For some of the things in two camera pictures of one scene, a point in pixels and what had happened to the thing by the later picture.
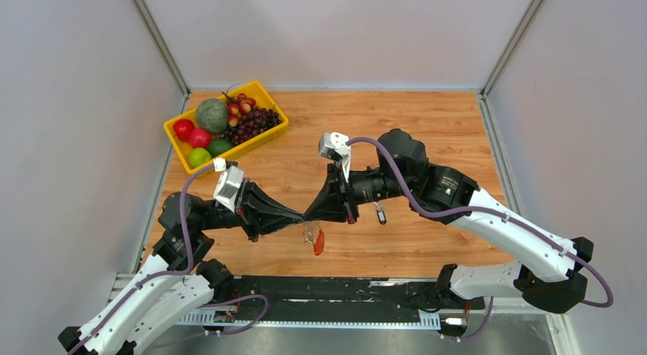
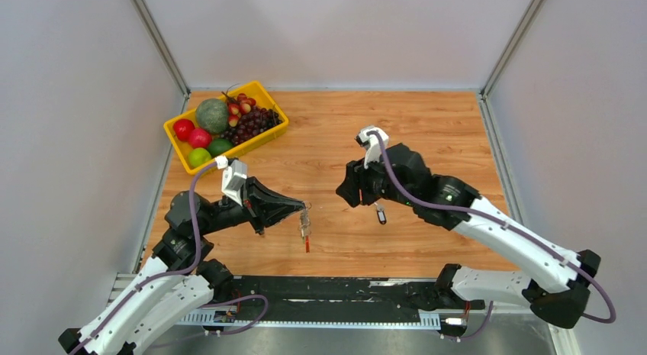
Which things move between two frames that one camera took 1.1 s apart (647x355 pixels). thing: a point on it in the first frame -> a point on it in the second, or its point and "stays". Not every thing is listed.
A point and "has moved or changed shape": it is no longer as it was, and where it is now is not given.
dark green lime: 218,146 stays
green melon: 212,114 stays
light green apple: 198,156 stays
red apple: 182,129 stays
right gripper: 336,201 -> 349,189
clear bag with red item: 314,235 has moved or changed shape
